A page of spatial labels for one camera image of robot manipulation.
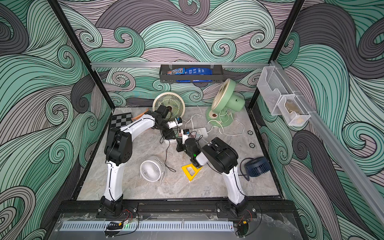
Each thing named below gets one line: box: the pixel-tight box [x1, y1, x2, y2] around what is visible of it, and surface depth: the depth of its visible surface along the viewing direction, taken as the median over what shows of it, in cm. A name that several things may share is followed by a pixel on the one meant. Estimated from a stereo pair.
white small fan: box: [140, 156, 166, 183], surface depth 79 cm
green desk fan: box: [206, 78, 246, 128], surface depth 96 cm
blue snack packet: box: [167, 67, 213, 76], surface depth 94 cm
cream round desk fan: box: [152, 92, 186, 122], surface depth 103 cm
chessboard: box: [111, 112, 132, 129], surface depth 109 cm
